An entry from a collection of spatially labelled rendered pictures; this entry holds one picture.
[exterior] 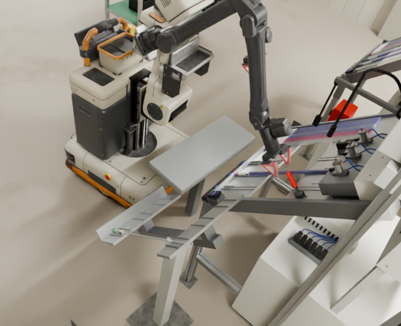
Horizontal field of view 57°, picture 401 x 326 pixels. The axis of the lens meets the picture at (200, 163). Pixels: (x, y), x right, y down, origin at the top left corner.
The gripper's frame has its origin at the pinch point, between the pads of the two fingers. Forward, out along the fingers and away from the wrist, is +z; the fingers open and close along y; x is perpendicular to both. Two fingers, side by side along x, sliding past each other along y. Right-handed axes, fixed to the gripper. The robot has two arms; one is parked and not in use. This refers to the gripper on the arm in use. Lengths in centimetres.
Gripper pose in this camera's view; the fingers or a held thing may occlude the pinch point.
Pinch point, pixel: (281, 169)
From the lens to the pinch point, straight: 156.5
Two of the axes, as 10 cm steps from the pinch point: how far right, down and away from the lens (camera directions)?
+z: 4.1, 8.6, 3.1
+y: 6.3, -5.1, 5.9
